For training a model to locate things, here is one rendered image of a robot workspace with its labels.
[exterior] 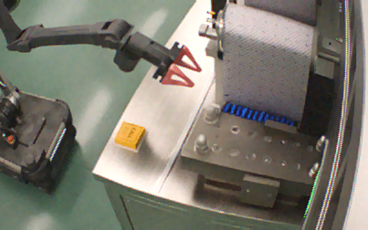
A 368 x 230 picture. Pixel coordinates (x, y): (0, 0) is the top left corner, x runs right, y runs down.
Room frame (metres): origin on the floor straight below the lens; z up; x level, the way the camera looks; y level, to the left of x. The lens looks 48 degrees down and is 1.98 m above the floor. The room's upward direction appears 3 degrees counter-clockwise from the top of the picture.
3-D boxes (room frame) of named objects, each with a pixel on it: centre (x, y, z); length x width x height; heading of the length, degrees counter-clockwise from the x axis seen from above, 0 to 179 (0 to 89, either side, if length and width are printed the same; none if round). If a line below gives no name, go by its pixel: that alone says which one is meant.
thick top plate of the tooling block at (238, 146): (0.73, -0.20, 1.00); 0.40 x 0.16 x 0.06; 67
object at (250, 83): (0.86, -0.21, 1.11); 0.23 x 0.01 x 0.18; 67
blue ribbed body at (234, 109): (0.84, -0.20, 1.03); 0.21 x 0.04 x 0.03; 67
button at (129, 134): (0.90, 0.15, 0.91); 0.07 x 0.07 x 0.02; 67
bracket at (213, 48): (1.01, -0.10, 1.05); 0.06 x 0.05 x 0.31; 67
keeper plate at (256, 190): (0.64, -0.18, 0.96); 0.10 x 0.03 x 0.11; 67
